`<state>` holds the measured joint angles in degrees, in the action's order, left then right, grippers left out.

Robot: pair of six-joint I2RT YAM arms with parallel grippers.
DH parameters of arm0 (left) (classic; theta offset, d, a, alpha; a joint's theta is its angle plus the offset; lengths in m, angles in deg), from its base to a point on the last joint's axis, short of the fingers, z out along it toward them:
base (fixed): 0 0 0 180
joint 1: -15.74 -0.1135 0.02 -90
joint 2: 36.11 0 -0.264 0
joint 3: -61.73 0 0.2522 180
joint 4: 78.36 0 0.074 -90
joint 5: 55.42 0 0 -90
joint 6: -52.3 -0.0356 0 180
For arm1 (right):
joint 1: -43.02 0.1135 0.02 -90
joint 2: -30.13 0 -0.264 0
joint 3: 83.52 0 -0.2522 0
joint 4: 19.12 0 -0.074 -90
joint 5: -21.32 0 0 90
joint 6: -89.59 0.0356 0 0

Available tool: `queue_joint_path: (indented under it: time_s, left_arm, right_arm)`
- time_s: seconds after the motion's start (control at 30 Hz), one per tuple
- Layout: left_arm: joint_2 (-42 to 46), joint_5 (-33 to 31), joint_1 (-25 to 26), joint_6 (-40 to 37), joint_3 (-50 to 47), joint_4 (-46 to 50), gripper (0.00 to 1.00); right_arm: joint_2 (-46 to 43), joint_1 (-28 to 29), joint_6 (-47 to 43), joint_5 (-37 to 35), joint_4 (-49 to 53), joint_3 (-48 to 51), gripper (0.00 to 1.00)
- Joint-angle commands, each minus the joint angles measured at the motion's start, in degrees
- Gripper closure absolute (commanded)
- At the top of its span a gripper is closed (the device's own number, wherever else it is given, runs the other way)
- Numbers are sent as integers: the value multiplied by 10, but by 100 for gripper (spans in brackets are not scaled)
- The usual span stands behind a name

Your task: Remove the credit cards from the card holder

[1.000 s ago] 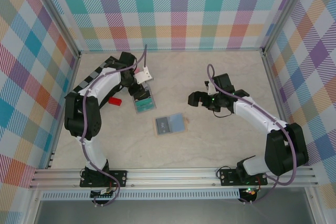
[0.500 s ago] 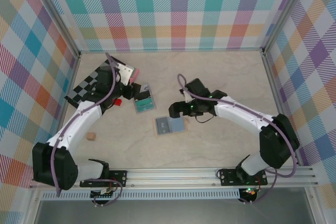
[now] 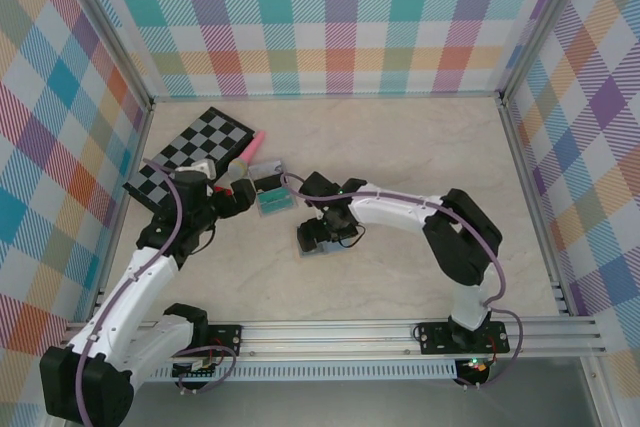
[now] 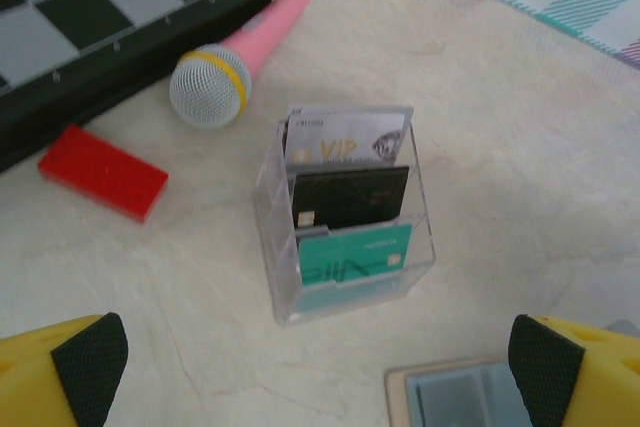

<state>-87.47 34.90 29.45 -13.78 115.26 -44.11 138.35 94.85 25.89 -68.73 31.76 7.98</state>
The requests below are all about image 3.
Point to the tan card holder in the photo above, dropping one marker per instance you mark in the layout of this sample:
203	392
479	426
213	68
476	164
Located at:
333	249

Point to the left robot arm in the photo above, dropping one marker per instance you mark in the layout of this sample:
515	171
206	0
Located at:
135	287

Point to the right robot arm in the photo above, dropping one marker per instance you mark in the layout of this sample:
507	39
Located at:
395	212

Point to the clear plastic card case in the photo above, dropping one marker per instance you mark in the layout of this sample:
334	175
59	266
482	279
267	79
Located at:
272	174

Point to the red block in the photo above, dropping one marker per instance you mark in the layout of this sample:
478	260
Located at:
224	190

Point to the pink toy microphone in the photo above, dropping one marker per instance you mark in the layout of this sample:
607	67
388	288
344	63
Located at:
250	149

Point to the black grey chessboard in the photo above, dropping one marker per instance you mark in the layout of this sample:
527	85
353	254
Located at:
200	142

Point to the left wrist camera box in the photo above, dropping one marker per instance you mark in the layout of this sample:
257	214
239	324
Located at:
197	167

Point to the aluminium frame bar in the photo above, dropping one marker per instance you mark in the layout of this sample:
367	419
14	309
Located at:
525	172
116	227

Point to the aluminium mounting rail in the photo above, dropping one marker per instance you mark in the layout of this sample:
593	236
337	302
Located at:
325	339

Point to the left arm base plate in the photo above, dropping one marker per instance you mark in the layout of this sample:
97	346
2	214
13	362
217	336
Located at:
227	339

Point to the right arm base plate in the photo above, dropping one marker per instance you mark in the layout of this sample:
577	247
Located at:
435	339

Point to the aluminium frame post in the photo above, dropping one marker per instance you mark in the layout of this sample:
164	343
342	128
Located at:
112	29
534	29

